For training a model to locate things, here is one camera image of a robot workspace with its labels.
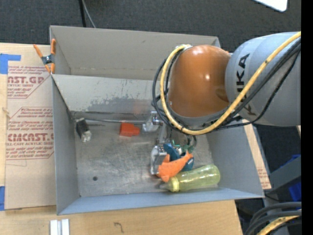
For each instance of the grey metal bin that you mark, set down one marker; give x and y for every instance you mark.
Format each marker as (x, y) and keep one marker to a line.
(115, 155)

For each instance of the orange-red plastic block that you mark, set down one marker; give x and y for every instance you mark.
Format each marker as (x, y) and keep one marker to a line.
(128, 129)

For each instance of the yellow-green baby bottle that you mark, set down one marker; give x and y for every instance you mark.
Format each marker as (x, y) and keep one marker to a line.
(195, 177)

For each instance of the orange toy fish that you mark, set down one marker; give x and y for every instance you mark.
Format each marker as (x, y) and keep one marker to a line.
(173, 168)

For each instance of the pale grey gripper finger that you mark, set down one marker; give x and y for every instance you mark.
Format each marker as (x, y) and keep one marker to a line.
(154, 164)
(163, 155)

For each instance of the black and white small block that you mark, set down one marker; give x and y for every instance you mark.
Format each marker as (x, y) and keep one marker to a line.
(83, 130)

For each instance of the blue plastic toy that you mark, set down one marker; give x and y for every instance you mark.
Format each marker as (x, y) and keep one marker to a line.
(171, 150)

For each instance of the brown cardboard board red print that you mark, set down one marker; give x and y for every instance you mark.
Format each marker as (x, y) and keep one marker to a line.
(29, 131)

